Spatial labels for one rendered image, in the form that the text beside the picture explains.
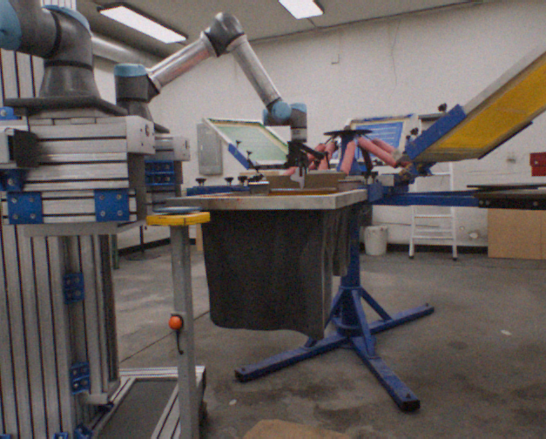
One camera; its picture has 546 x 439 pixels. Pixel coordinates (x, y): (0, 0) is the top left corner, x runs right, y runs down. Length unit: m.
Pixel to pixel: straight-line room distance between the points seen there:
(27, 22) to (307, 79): 5.38
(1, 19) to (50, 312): 0.83
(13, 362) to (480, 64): 5.57
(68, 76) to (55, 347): 0.82
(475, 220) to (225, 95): 3.93
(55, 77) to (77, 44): 0.10
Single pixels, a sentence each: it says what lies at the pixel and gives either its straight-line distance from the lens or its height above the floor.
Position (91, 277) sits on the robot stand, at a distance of 1.50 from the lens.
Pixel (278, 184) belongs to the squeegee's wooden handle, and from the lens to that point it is 1.92.
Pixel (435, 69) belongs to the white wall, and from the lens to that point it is 6.06.
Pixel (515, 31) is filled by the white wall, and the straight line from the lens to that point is 6.16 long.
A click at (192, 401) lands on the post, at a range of 1.39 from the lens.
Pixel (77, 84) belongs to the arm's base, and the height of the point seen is 1.30.
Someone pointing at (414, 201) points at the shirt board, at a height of 0.90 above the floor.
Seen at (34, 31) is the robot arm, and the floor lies 1.40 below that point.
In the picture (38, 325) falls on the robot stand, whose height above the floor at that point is 0.62.
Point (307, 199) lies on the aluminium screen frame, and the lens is 1.26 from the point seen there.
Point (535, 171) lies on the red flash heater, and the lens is 1.90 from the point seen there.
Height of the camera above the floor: 1.05
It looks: 5 degrees down
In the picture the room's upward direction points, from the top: 2 degrees counter-clockwise
